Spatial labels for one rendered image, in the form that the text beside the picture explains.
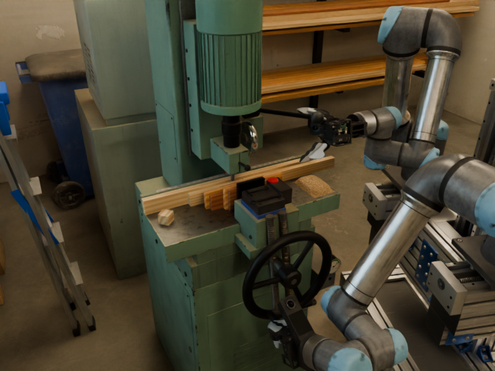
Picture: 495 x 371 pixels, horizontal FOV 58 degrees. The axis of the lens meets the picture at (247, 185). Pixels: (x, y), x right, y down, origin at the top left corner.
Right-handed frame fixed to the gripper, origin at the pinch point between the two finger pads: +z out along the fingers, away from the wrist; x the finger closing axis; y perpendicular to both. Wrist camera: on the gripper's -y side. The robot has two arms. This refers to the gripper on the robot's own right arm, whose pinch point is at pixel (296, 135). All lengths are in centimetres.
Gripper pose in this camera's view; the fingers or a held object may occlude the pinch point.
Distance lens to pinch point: 127.6
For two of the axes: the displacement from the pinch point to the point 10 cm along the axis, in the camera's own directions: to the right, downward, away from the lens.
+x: 0.8, 9.4, 3.3
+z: -8.8, 2.2, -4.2
